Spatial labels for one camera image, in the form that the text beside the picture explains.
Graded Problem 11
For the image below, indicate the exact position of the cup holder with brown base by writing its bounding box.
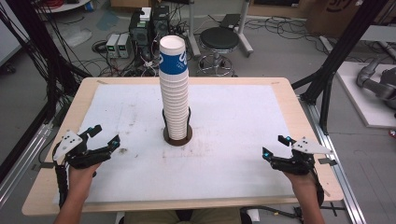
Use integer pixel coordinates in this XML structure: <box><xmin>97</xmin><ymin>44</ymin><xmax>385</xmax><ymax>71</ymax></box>
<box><xmin>162</xmin><ymin>106</ymin><xmax>193</xmax><ymax>147</ymax></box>

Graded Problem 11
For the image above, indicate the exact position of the black metal frame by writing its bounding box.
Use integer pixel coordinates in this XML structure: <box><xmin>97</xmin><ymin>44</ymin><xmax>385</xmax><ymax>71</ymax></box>
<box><xmin>291</xmin><ymin>0</ymin><xmax>390</xmax><ymax>135</ymax></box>

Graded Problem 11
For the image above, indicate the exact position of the brown cardboard box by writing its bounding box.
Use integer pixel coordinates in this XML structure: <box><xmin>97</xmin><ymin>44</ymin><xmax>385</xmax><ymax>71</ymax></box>
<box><xmin>305</xmin><ymin>0</ymin><xmax>369</xmax><ymax>37</ymax></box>

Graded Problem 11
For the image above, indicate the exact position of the bundle of black cables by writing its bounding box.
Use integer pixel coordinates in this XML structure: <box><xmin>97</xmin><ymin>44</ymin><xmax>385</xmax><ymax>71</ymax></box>
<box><xmin>0</xmin><ymin>0</ymin><xmax>92</xmax><ymax>125</ymax></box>

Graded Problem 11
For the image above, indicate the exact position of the black sleeved cable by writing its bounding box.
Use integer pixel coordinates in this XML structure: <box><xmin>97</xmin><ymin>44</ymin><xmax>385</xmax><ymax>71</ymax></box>
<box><xmin>312</xmin><ymin>169</ymin><xmax>325</xmax><ymax>208</ymax></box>
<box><xmin>54</xmin><ymin>163</ymin><xmax>70</xmax><ymax>209</ymax></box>

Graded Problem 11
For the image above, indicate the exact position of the black floor cable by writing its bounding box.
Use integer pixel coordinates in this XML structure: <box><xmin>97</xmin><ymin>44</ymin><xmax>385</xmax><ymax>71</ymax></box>
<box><xmin>240</xmin><ymin>204</ymin><xmax>305</xmax><ymax>221</ymax></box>

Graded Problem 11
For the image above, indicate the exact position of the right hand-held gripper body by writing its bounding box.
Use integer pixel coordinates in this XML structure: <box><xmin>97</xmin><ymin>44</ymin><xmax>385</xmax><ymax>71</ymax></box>
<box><xmin>268</xmin><ymin>136</ymin><xmax>333</xmax><ymax>175</ymax></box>

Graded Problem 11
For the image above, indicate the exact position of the white floor board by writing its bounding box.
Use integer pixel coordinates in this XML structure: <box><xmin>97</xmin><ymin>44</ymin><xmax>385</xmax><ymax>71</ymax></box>
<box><xmin>335</xmin><ymin>61</ymin><xmax>396</xmax><ymax>130</ymax></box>

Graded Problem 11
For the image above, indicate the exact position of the grey power supply unit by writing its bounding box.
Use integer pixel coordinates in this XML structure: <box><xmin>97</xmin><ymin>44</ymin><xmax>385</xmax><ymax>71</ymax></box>
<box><xmin>106</xmin><ymin>33</ymin><xmax>121</xmax><ymax>60</ymax></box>
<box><xmin>117</xmin><ymin>33</ymin><xmax>132</xmax><ymax>60</ymax></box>

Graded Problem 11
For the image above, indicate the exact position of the stack of white paper cups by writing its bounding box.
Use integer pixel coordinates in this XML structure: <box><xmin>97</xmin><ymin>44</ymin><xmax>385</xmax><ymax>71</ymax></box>
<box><xmin>159</xmin><ymin>70</ymin><xmax>191</xmax><ymax>141</ymax></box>

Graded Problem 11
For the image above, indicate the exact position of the aluminium rail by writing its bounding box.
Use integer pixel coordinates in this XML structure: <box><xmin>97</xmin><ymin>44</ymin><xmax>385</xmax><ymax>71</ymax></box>
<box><xmin>299</xmin><ymin>95</ymin><xmax>368</xmax><ymax>224</ymax></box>
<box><xmin>0</xmin><ymin>121</ymin><xmax>54</xmax><ymax>208</ymax></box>

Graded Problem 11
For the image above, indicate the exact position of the person's right hand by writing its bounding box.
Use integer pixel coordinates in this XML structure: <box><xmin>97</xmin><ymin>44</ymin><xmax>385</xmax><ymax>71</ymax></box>
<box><xmin>282</xmin><ymin>170</ymin><xmax>317</xmax><ymax>200</ymax></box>

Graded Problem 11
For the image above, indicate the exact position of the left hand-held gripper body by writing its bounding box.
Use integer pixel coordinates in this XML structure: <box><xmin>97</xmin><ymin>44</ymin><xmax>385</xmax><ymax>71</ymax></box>
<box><xmin>51</xmin><ymin>130</ymin><xmax>114</xmax><ymax>171</ymax></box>

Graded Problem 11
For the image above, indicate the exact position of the person's left hand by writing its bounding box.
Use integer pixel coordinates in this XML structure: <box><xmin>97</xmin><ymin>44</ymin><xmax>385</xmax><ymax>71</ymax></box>
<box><xmin>67</xmin><ymin>161</ymin><xmax>103</xmax><ymax>202</ymax></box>

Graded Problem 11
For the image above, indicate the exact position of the black computer tower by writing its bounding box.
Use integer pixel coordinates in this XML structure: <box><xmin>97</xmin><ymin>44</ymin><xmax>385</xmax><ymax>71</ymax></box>
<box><xmin>128</xmin><ymin>7</ymin><xmax>154</xmax><ymax>60</ymax></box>
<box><xmin>151</xmin><ymin>5</ymin><xmax>171</xmax><ymax>43</ymax></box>

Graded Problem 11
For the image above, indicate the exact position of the blue label paper cup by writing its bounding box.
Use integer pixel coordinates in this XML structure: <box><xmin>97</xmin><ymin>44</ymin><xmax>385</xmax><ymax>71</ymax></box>
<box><xmin>159</xmin><ymin>35</ymin><xmax>190</xmax><ymax>77</ymax></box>

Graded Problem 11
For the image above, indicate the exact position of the black round stool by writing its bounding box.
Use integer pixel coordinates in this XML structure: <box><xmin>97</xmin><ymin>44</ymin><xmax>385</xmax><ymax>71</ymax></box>
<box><xmin>196</xmin><ymin>26</ymin><xmax>241</xmax><ymax>77</ymax></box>

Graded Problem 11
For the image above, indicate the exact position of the white table mat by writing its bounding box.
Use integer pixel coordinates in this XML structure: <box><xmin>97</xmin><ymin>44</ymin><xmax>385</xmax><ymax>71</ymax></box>
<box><xmin>52</xmin><ymin>83</ymin><xmax>295</xmax><ymax>204</ymax></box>

